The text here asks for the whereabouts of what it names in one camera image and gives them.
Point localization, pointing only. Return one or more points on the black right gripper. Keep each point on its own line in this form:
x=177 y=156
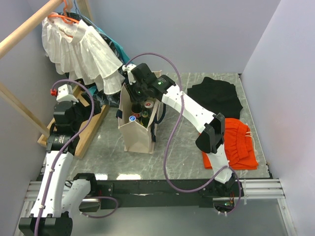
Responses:
x=130 y=90

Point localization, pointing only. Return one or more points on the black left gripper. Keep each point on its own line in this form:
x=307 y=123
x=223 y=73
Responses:
x=76 y=104

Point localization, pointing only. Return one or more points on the blue-cap water bottle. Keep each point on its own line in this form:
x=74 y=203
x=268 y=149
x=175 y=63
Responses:
x=132 y=119

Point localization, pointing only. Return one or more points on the beige canvas tote bag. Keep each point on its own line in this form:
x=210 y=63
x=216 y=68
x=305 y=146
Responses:
x=136 y=137

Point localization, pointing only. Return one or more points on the Coca-Cola glass bottle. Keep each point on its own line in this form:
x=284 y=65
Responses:
x=136 y=110

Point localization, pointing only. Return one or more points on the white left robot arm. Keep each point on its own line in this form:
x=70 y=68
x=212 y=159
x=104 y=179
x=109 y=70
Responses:
x=52 y=212

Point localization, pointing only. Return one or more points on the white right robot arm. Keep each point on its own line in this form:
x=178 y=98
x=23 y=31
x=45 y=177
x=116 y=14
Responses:
x=210 y=126

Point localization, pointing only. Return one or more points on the teal garment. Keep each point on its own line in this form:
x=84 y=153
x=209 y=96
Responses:
x=107 y=54

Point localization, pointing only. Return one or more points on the wooden rack base tray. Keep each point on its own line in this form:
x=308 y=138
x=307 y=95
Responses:
x=92 y=114

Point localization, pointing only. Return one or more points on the green glass bottle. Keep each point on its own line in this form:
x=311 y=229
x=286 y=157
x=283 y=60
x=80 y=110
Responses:
x=145 y=118

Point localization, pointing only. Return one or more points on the wooden rack diagonal brace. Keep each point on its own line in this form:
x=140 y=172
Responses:
x=13 y=101

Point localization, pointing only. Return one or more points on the white pleated dress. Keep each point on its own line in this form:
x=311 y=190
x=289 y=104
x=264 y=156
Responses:
x=61 y=43

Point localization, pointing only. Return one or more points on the black folded garment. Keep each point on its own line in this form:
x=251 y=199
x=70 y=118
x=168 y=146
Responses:
x=217 y=96

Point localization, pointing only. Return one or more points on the wooden hanging rod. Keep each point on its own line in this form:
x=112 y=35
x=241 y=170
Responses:
x=26 y=27

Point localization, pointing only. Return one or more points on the orange clothes hanger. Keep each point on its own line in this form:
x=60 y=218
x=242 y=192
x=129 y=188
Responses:
x=67 y=7

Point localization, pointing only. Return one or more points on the orange folded garment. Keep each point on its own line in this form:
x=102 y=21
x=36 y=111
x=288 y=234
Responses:
x=239 y=145

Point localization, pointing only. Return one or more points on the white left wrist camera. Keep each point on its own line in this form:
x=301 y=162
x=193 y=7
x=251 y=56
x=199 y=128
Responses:
x=64 y=93

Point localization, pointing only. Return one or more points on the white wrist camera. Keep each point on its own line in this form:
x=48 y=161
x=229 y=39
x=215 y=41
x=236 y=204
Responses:
x=64 y=93
x=128 y=68

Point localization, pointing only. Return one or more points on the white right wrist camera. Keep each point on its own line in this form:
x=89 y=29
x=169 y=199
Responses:
x=128 y=68

